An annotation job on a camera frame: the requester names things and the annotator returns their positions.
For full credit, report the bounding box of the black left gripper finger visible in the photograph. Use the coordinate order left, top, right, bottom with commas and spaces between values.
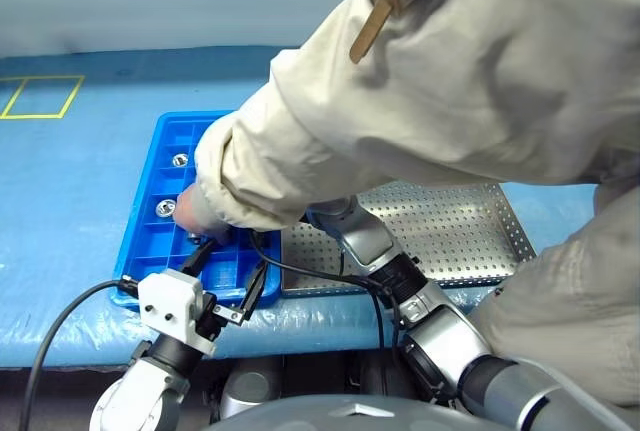
237, 259, 269, 325
180, 237, 219, 280

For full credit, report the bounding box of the grey robot torso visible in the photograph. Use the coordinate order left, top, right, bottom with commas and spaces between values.
202, 394, 516, 431

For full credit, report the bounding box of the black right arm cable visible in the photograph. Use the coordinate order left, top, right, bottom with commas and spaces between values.
248, 229, 404, 352

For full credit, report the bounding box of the tan jacket strap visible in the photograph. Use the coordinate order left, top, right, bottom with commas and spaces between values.
348, 0, 409, 65

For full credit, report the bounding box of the person in beige jacket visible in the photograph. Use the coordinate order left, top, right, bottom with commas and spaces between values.
269, 0, 640, 407

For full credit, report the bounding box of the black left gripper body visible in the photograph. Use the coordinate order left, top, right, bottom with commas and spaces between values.
194, 290, 247, 340

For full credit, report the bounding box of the perforated steel tray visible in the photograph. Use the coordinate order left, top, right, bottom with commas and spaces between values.
279, 180, 539, 300

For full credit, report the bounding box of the blue plastic compartment tray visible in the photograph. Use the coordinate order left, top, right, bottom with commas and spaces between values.
113, 110, 284, 310

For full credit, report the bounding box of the person's bare hand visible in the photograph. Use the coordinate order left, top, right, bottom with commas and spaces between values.
174, 184, 234, 247

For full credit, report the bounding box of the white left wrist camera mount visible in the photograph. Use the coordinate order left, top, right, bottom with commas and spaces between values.
137, 270, 219, 357

